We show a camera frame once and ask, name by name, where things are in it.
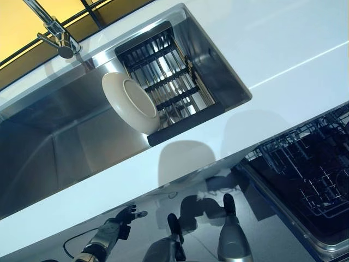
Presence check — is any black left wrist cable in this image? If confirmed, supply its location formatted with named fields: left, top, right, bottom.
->
left=62, top=231, right=95, bottom=259

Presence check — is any robot right leg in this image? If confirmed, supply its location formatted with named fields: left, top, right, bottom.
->
left=217, top=193, right=254, bottom=262

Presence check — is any dark framed yellow window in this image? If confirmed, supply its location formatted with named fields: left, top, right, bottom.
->
left=0, top=0, right=143, bottom=91

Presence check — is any stainless steel sink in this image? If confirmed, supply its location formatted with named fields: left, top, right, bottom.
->
left=0, top=2, right=254, bottom=219

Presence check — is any robot left leg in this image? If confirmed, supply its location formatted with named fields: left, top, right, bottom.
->
left=143, top=212, right=188, bottom=262

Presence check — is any black wire dishwasher rack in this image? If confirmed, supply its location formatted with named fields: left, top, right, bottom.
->
left=244, top=104, right=349, bottom=227

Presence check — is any open dishwasher door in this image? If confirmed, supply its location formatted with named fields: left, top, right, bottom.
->
left=237, top=158, right=349, bottom=262

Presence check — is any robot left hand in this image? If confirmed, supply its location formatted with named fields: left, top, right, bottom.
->
left=113, top=204, right=149, bottom=228

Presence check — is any black sink drying rack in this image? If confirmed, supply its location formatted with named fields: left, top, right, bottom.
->
left=114, top=21, right=227, bottom=146

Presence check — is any robot leg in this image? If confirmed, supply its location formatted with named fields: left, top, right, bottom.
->
left=143, top=212, right=188, bottom=262
left=217, top=193, right=254, bottom=262

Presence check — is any white ceramic plate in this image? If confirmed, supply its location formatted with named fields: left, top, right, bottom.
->
left=101, top=71, right=161, bottom=135

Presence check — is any chrome kitchen faucet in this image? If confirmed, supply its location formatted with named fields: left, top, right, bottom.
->
left=23, top=0, right=95, bottom=72

